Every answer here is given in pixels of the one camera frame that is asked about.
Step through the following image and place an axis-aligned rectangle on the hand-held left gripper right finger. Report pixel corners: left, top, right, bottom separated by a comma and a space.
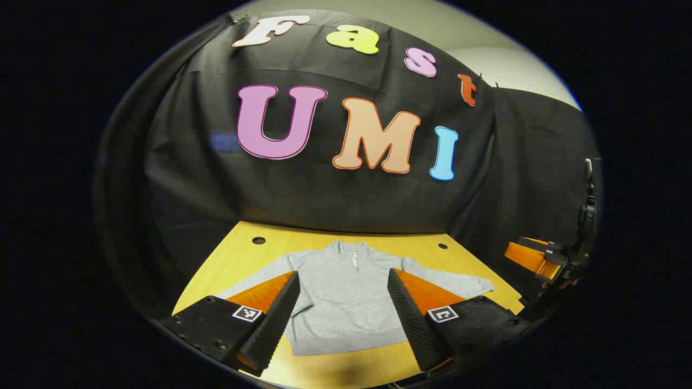
387, 267, 533, 379

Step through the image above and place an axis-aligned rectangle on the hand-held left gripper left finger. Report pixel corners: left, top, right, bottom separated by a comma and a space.
159, 270, 301, 378

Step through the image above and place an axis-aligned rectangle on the grey zip-neck sweatshirt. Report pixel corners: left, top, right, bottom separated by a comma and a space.
215, 239, 496, 357

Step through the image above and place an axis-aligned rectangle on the black backdrop cloth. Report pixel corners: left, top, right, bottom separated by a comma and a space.
95, 10, 601, 319

